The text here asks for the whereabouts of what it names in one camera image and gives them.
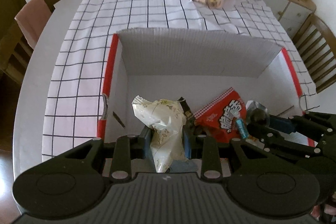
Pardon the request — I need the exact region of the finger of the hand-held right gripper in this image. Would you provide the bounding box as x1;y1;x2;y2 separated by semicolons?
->
268;112;336;140
248;124;322;161

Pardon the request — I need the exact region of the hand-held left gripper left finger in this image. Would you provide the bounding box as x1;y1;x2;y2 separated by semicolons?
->
52;126;158;182

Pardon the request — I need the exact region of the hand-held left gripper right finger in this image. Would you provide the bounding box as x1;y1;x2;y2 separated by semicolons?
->
182;127;289;182

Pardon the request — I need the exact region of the cream snack bag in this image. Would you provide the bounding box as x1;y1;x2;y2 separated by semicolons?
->
131;95;187;173

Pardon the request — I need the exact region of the red checked-edge snack packet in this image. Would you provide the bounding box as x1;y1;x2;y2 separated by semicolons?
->
194;88;248;143

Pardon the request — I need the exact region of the red cardboard box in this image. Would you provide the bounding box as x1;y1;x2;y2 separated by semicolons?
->
96;27;317;161

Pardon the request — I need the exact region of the blue wrapped candy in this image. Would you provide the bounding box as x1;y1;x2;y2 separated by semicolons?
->
234;118;250;139

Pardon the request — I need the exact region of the black snack packet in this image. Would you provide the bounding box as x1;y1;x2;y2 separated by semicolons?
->
177;97;195;119

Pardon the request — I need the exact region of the wooden slatted chair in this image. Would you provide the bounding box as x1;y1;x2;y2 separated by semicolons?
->
291;14;336;93

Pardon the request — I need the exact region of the white cabinet with wooden top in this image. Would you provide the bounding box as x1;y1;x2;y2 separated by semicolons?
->
249;0;317;39

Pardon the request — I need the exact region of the wooden chair with towel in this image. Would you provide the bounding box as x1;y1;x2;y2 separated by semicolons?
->
0;0;68;85

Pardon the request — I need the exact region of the pink towel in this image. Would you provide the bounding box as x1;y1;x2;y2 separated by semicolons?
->
14;0;53;48

